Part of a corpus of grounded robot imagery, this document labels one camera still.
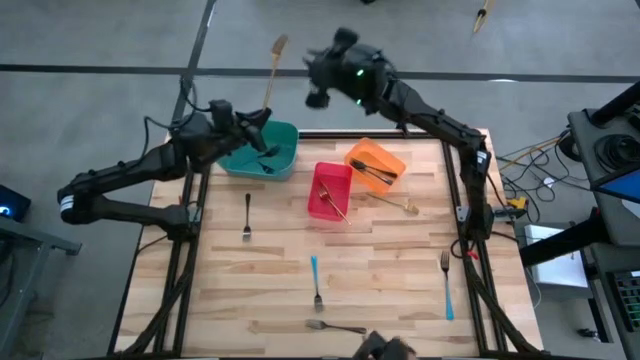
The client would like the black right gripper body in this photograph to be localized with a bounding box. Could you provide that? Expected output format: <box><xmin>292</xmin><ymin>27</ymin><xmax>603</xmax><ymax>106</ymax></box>
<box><xmin>307</xmin><ymin>44</ymin><xmax>394</xmax><ymax>114</ymax></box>

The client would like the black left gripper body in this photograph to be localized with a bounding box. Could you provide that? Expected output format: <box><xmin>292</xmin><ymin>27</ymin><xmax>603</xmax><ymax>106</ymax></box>
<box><xmin>199</xmin><ymin>119</ymin><xmax>254</xmax><ymax>156</ymax></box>

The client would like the teal plastic bin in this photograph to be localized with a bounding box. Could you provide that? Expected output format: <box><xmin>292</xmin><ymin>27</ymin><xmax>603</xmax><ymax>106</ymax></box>
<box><xmin>215</xmin><ymin>119</ymin><xmax>300</xmax><ymax>182</ymax></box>

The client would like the orange plastic bin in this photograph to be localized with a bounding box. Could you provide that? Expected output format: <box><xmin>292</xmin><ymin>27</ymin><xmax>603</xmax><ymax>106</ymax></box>
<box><xmin>343</xmin><ymin>137</ymin><xmax>408</xmax><ymax>196</ymax></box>

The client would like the red plastic bin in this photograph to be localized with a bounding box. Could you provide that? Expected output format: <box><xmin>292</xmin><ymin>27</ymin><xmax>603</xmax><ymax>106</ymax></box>
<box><xmin>306</xmin><ymin>160</ymin><xmax>354</xmax><ymax>223</ymax></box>

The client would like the dark silver metal fork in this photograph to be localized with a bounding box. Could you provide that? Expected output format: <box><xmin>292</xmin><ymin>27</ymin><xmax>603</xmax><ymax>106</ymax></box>
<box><xmin>305</xmin><ymin>318</ymin><xmax>368</xmax><ymax>335</ymax></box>

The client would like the black device with blue light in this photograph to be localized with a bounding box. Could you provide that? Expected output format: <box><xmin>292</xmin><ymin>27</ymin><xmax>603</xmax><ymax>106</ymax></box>
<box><xmin>0</xmin><ymin>183</ymin><xmax>32</xmax><ymax>224</ymax></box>

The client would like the grey metal cart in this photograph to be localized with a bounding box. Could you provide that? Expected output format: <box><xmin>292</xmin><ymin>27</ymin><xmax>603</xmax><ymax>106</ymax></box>
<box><xmin>0</xmin><ymin>214</ymin><xmax>83</xmax><ymax>360</ymax></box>

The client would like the grey workstation desk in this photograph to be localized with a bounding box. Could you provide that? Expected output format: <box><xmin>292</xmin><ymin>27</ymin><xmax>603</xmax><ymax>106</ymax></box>
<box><xmin>567</xmin><ymin>107</ymin><xmax>640</xmax><ymax>249</ymax></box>

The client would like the black metal beam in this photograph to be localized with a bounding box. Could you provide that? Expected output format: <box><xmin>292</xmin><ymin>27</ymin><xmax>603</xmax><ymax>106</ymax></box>
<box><xmin>518</xmin><ymin>207</ymin><xmax>609</xmax><ymax>269</ymax></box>

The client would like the white box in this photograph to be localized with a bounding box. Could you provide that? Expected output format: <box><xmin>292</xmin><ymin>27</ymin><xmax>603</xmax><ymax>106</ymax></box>
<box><xmin>523</xmin><ymin>223</ymin><xmax>590</xmax><ymax>289</ymax></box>

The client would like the blue screen panel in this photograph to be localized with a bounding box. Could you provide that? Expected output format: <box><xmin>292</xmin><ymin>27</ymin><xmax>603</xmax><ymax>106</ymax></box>
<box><xmin>597</xmin><ymin>169</ymin><xmax>640</xmax><ymax>204</ymax></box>

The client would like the dark grey side cabinet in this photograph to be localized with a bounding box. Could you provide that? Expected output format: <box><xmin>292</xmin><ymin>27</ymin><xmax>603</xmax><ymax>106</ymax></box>
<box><xmin>587</xmin><ymin>242</ymin><xmax>640</xmax><ymax>360</ymax></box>

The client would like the keypad with coloured keys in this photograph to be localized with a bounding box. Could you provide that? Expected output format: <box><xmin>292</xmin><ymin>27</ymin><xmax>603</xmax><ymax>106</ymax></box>
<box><xmin>612</xmin><ymin>269</ymin><xmax>640</xmax><ymax>334</ymax></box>

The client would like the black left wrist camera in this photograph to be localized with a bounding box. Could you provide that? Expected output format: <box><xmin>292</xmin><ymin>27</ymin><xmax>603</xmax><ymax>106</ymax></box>
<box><xmin>208</xmin><ymin>98</ymin><xmax>235</xmax><ymax>124</ymax></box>

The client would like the black metal table frame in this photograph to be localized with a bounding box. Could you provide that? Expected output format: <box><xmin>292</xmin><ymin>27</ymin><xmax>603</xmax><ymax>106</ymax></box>
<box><xmin>112</xmin><ymin>130</ymin><xmax>539</xmax><ymax>357</ymax></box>

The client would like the yellow cable with black plug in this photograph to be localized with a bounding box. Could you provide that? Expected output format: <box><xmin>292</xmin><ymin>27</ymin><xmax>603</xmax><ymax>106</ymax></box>
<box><xmin>472</xmin><ymin>0</ymin><xmax>496</xmax><ymax>36</ymax></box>

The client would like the thin yellow cable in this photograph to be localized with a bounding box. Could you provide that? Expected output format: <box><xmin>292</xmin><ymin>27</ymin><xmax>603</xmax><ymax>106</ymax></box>
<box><xmin>499</xmin><ymin>137</ymin><xmax>564</xmax><ymax>169</ymax></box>

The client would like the black teleoperation handle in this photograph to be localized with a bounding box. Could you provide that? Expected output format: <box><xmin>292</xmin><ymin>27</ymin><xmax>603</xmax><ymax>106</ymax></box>
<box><xmin>352</xmin><ymin>330</ymin><xmax>416</xmax><ymax>360</ymax></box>

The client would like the coiled black cable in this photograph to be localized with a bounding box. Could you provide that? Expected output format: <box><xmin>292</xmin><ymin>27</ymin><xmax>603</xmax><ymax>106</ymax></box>
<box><xmin>594</xmin><ymin>133</ymin><xmax>640</xmax><ymax>174</ymax></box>

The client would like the black metal post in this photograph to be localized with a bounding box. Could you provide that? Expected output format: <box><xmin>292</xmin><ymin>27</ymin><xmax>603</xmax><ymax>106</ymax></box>
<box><xmin>587</xmin><ymin>79</ymin><xmax>640</xmax><ymax>129</ymax></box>

